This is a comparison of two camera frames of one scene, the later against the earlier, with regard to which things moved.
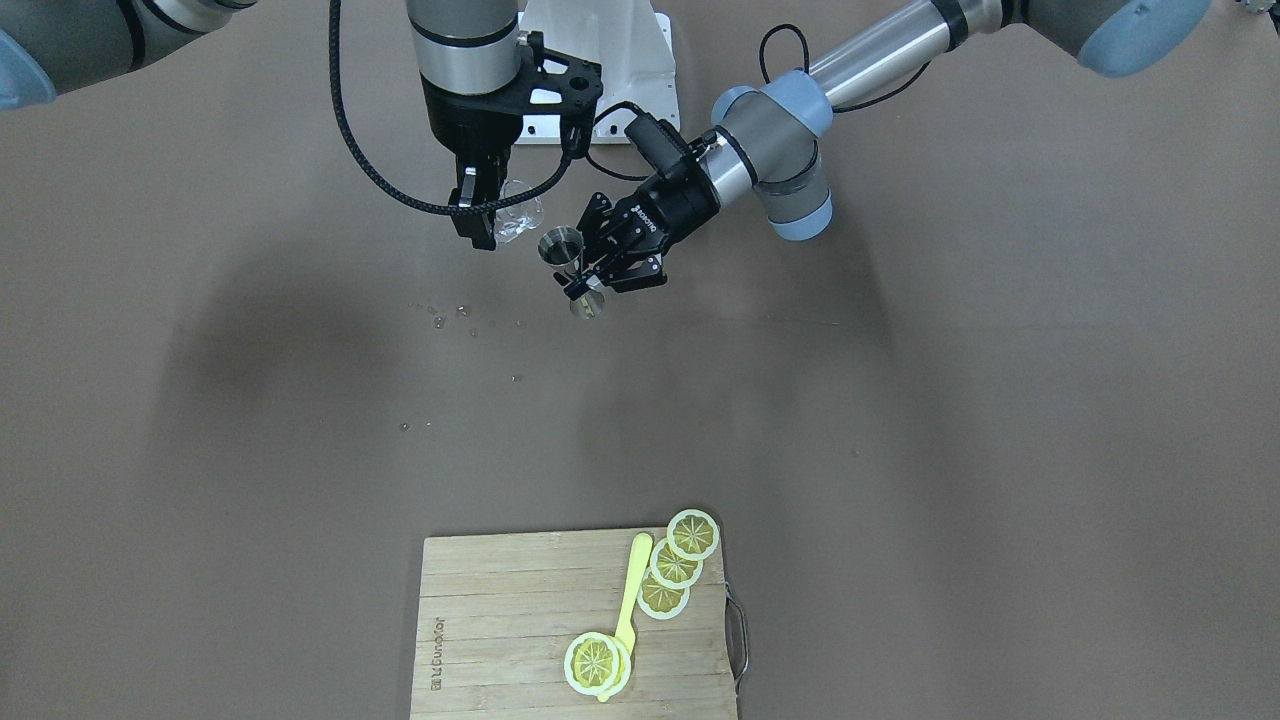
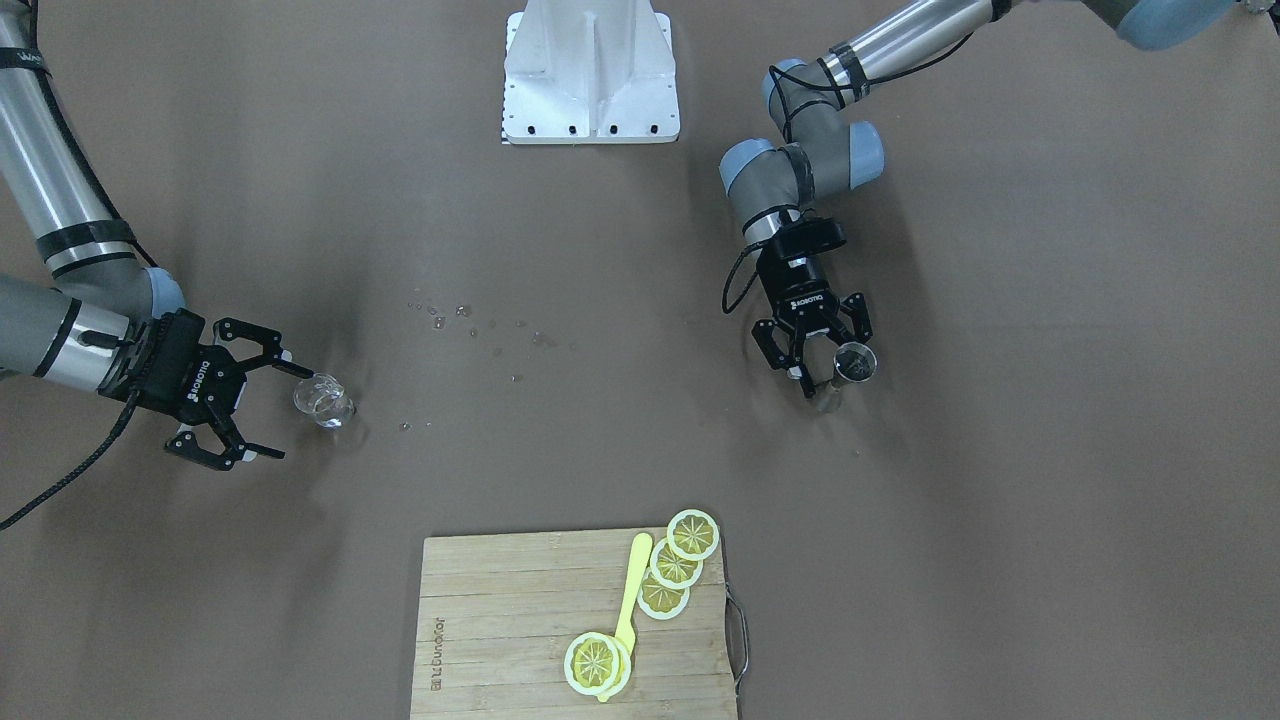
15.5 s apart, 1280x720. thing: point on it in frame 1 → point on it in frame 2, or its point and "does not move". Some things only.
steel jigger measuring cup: (563, 246) → (853, 362)
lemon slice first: (693, 534) does not move
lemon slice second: (672, 570) does not move
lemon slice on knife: (596, 664) does not move
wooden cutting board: (497, 614) does not move
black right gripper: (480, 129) → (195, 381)
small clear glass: (520, 216) → (323, 398)
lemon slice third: (659, 602) does not move
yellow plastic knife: (626, 631) does not move
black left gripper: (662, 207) → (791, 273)
